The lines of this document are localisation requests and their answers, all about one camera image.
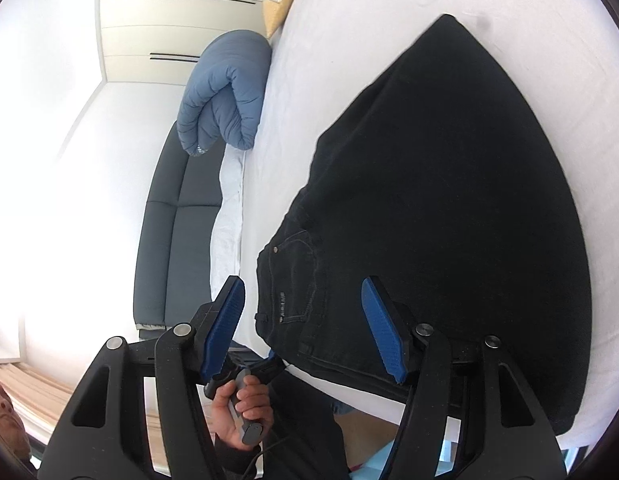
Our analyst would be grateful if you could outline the person's left hand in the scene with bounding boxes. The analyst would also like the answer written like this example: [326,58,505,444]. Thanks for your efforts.
[212,377,276,453]

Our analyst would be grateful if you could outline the folded blue duvet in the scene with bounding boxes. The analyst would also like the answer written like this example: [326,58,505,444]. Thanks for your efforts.
[176,30,272,157]

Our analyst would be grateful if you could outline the white bed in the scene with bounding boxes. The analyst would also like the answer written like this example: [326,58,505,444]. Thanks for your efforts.
[209,0,619,451]

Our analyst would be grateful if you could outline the dark grey padded headboard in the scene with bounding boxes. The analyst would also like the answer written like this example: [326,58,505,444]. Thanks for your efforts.
[133,120,225,342]

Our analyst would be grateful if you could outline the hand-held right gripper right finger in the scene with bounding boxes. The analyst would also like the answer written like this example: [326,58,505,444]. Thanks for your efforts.
[360,275,567,480]

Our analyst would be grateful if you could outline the white bedding cloth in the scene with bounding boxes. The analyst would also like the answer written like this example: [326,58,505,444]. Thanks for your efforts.
[209,149,247,306]

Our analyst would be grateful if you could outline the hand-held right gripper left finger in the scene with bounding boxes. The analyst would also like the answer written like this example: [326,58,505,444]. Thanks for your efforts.
[36,275,247,480]

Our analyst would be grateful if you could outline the person's dark clothing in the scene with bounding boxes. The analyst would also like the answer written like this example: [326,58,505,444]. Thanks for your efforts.
[259,372,351,480]

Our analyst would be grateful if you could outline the person's left forearm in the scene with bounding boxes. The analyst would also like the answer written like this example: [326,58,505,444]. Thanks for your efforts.
[213,435,270,480]

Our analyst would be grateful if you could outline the black pants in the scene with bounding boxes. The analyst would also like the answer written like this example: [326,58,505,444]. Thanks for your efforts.
[254,14,593,433]

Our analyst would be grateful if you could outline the white wardrobe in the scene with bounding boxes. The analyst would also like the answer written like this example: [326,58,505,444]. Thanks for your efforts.
[96,0,285,86]

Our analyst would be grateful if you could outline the person's head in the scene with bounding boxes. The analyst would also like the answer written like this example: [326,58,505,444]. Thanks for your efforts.
[0,375,32,461]

